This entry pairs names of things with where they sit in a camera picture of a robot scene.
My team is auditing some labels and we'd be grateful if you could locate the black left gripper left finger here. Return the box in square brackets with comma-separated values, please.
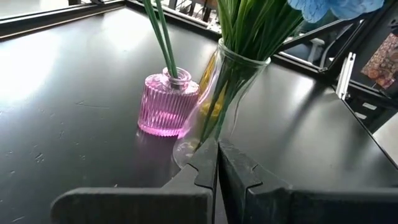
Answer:
[50, 138, 219, 224]

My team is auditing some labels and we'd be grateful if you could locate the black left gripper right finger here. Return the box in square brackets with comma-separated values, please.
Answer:
[218, 138, 398, 224]

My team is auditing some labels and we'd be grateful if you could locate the amber ribbed glass vase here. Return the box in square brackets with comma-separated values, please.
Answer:
[198, 52, 228, 122]

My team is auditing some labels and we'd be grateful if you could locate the bright red artificial tulip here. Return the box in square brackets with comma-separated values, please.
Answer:
[142, 0, 174, 78]
[154, 0, 178, 78]

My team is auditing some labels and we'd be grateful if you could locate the blue artificial flower bunch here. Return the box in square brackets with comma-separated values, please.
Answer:
[236, 0, 386, 63]
[195, 0, 280, 150]

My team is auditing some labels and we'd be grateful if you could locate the clear glass vase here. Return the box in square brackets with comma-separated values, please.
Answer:
[172, 37, 272, 169]

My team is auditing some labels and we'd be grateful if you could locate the pink ribbed glass vase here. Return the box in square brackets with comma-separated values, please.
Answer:
[137, 67, 201, 138]

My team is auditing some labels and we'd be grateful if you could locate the brown circle patterned cloth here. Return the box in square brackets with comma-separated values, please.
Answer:
[361, 32, 398, 90]

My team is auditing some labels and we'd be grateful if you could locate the silver aluminium bracket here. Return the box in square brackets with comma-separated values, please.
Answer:
[335, 51, 357, 101]

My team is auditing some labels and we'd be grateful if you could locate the black frame strut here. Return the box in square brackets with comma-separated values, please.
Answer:
[278, 0, 398, 74]

